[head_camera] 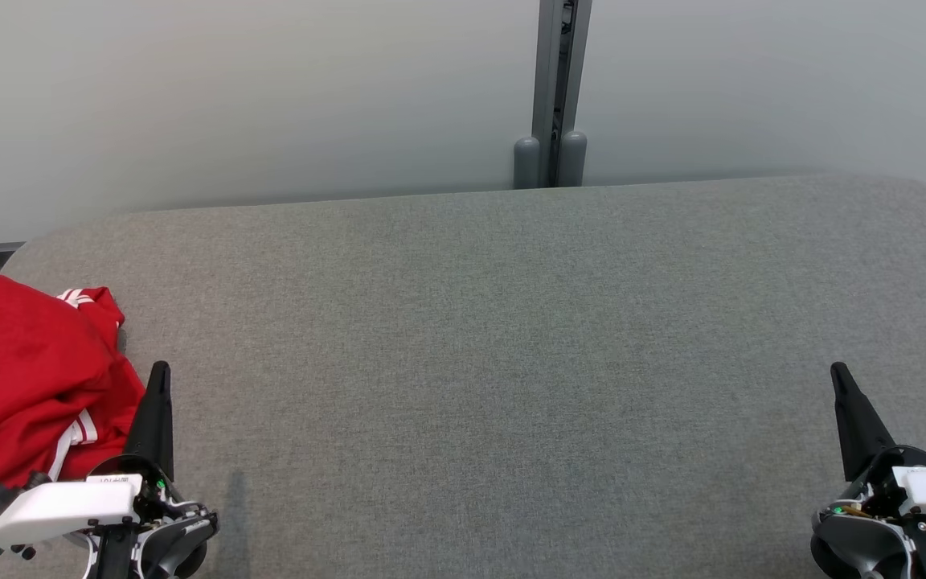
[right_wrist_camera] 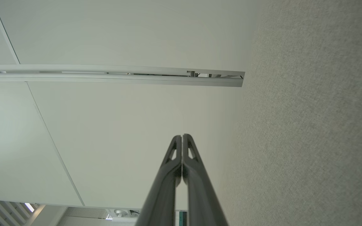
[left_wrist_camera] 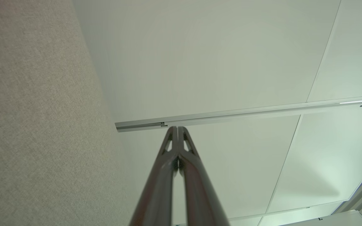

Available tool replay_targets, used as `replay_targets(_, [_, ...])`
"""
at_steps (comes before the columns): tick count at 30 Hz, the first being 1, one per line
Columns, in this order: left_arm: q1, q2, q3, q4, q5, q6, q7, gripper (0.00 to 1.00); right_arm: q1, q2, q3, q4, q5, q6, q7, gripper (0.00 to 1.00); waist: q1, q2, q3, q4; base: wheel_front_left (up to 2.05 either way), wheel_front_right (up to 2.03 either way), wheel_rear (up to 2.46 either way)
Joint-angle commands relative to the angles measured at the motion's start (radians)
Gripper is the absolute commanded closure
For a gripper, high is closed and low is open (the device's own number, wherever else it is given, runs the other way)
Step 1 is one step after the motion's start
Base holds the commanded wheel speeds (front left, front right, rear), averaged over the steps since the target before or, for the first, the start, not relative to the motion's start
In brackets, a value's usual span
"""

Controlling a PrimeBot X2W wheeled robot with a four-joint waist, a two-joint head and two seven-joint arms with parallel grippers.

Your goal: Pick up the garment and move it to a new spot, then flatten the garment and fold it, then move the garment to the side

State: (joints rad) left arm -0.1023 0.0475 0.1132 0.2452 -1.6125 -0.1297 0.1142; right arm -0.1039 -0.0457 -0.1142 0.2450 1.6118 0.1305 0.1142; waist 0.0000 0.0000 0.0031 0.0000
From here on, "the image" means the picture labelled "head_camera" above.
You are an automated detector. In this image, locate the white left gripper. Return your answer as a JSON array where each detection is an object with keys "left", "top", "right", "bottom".
[{"left": 0, "top": 361, "right": 177, "bottom": 549}]

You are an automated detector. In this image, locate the red shirt with white sleeves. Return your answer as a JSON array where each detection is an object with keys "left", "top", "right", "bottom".
[{"left": 0, "top": 286, "right": 148, "bottom": 496}]

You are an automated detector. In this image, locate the grey metal partition post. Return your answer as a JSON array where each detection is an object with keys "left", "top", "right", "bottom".
[{"left": 531, "top": 0, "right": 593, "bottom": 188}]

